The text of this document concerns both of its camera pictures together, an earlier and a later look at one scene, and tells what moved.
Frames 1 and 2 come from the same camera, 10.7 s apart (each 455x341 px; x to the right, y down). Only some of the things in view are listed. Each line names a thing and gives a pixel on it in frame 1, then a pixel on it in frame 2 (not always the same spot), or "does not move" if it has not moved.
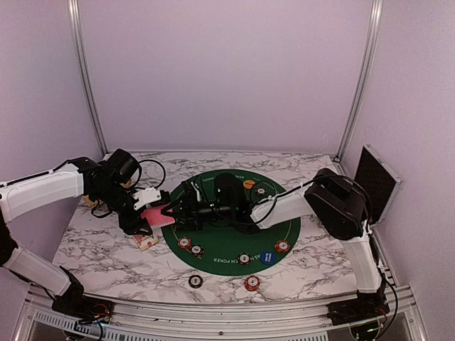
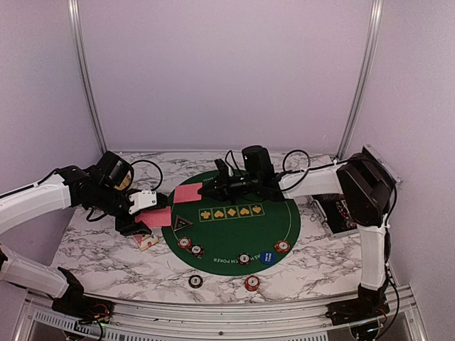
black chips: [244, 258] does not move
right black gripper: [188, 212] to [221, 185]
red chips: [282, 246] does not move
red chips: [185, 243] does not move
